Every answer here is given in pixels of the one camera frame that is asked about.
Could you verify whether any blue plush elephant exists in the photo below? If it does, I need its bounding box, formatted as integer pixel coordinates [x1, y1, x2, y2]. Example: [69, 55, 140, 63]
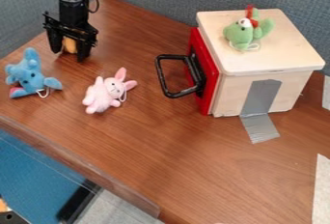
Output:
[4, 47, 65, 99]

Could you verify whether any yellow plush toy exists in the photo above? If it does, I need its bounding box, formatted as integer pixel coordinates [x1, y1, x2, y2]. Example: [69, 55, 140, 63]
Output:
[60, 37, 80, 55]

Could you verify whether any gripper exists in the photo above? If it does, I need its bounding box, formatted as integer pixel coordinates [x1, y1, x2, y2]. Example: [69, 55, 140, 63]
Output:
[41, 0, 99, 64]

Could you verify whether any pink plush rabbit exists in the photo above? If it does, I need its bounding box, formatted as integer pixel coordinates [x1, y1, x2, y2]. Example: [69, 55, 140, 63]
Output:
[81, 67, 140, 115]

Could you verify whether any cabinet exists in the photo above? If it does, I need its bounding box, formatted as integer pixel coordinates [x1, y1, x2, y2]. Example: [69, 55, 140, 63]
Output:
[196, 8, 326, 119]

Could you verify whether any drawer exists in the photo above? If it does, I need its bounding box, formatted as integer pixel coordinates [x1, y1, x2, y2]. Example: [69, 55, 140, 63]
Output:
[154, 26, 221, 116]

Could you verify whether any green plush frog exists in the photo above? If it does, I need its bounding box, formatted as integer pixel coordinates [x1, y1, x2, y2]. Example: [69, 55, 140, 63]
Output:
[221, 5, 276, 52]

